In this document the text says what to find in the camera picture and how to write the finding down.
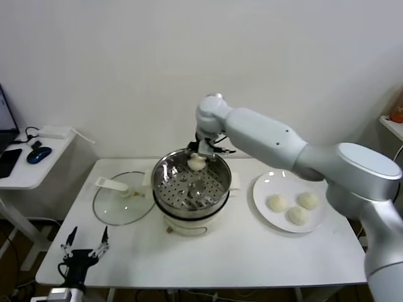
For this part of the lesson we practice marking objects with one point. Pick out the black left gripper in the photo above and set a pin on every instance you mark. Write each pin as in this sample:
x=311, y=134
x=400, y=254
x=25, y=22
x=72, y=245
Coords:
x=78, y=262

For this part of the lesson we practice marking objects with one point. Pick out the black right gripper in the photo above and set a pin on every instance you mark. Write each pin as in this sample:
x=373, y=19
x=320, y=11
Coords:
x=209, y=136

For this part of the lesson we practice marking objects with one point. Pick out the white steamed baozi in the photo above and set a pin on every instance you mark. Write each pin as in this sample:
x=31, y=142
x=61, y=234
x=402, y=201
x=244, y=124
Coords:
x=196, y=163
x=298, y=216
x=277, y=203
x=308, y=200

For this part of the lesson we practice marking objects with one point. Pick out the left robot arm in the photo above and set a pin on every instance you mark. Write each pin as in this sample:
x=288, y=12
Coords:
x=64, y=294

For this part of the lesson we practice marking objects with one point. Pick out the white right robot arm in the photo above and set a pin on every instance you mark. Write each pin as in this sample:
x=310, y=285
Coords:
x=267, y=135

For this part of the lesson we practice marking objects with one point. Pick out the stainless steel steamer basket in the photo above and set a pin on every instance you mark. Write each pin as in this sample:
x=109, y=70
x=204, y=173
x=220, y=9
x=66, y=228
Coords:
x=189, y=188

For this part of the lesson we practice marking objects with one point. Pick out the white electric pot base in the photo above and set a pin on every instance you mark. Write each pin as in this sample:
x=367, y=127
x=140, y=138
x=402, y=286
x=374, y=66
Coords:
x=185, y=221

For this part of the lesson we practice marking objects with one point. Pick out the white side table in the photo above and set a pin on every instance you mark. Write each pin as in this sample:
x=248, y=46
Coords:
x=34, y=176

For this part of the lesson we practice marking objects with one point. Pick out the blue computer mouse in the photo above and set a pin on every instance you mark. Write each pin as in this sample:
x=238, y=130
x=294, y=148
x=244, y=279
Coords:
x=38, y=155

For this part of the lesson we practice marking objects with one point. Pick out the white round plate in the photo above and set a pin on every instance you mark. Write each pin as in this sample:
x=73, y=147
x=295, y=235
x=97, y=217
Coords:
x=283, y=223

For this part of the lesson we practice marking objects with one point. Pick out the black smartphone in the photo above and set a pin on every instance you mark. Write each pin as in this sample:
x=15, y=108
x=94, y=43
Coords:
x=9, y=162

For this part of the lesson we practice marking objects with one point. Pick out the white flat adapter box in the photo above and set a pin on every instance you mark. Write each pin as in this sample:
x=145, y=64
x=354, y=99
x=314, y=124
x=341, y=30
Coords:
x=54, y=132

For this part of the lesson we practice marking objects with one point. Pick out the black laptop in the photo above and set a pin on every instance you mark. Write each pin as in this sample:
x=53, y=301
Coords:
x=6, y=126

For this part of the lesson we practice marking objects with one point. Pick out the white shelf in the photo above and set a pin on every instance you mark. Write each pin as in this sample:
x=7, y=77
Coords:
x=392, y=126

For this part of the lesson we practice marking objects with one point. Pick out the orange object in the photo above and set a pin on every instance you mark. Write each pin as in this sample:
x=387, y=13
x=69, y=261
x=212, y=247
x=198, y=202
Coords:
x=397, y=110

